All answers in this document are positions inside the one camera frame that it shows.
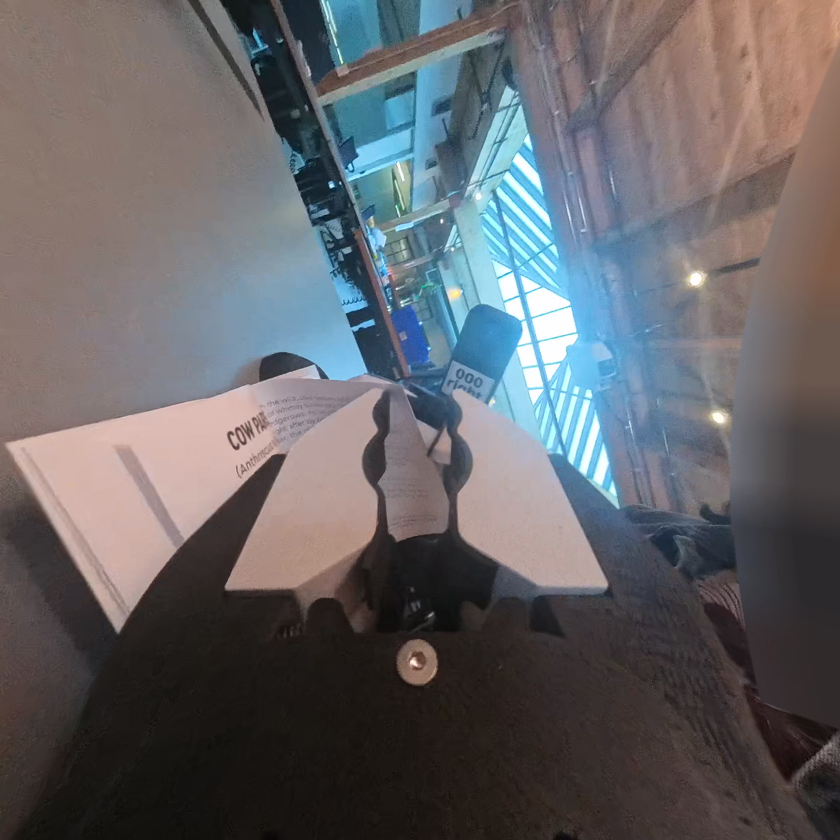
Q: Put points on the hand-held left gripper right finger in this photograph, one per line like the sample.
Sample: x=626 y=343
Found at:
x=525 y=512

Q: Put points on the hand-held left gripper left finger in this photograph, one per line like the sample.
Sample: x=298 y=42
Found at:
x=308 y=518

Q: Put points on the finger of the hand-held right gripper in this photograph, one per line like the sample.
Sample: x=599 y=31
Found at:
x=426 y=438
x=446 y=447

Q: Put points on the white lego instruction booklet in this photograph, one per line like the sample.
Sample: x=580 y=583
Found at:
x=118 y=472

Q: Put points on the skylight window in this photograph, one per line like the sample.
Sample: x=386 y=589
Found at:
x=538 y=308

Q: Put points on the blue plastic bin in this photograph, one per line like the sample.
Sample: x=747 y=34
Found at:
x=410 y=334

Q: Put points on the white ceiling-mounted device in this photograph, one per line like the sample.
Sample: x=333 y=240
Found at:
x=594 y=359

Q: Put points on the floral print shirt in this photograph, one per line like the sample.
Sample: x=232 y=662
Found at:
x=722 y=604

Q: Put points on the black desk frames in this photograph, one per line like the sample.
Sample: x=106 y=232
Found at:
x=321 y=197

